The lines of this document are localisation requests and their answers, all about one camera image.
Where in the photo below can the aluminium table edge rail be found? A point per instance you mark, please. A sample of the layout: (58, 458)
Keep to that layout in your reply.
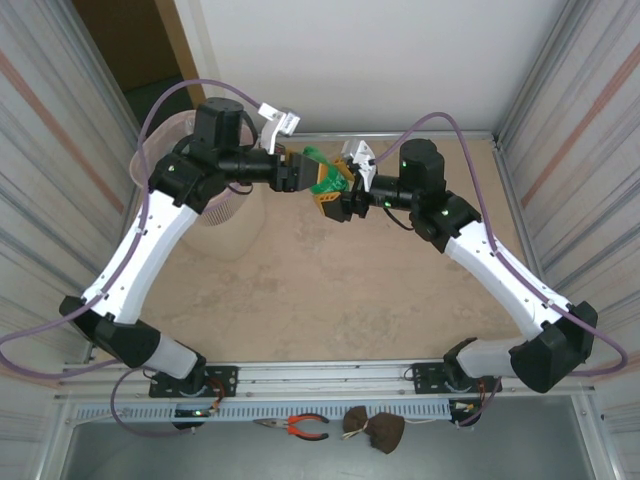
(320, 135)

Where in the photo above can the brown cloth bundle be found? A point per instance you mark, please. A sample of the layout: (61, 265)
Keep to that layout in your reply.
(385, 430)

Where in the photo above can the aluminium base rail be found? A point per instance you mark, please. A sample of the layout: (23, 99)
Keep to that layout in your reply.
(325, 375)

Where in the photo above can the grey metal shelf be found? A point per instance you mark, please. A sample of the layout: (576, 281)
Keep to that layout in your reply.
(200, 460)

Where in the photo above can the green Sprite bottle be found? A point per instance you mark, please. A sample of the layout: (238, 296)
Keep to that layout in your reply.
(327, 187)

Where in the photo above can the beige ribbed waste bin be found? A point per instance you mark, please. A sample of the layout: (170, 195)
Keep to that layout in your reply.
(240, 235)

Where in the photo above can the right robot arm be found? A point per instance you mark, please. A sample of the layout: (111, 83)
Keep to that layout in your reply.
(500, 270)

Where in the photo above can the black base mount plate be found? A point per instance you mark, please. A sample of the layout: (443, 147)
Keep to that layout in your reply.
(225, 377)
(425, 377)

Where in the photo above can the brown wooden door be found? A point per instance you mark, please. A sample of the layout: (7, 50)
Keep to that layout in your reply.
(130, 40)

